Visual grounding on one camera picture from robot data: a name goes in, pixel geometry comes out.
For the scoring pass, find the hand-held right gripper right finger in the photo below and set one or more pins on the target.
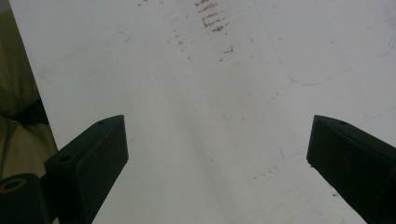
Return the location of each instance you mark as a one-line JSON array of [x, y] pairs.
[[355, 165]]

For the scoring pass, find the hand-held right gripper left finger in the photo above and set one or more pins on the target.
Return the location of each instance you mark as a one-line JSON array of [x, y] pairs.
[[90, 161]]

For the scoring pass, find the olive green cloth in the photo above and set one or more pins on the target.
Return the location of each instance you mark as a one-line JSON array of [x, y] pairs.
[[15, 77]]

